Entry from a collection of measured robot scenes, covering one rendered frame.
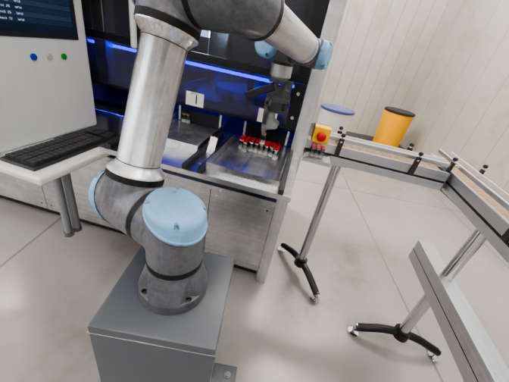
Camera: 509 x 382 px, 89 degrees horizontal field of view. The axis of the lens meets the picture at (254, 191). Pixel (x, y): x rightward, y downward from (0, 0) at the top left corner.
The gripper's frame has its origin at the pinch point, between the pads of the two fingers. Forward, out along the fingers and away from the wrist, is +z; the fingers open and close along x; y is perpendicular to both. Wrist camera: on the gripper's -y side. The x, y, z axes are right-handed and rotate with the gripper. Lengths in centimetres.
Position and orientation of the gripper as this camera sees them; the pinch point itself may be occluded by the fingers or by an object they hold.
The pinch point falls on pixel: (263, 130)
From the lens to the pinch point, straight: 104.9
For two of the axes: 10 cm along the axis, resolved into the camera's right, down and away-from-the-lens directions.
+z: -1.8, 8.5, 5.0
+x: 2.2, -4.7, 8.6
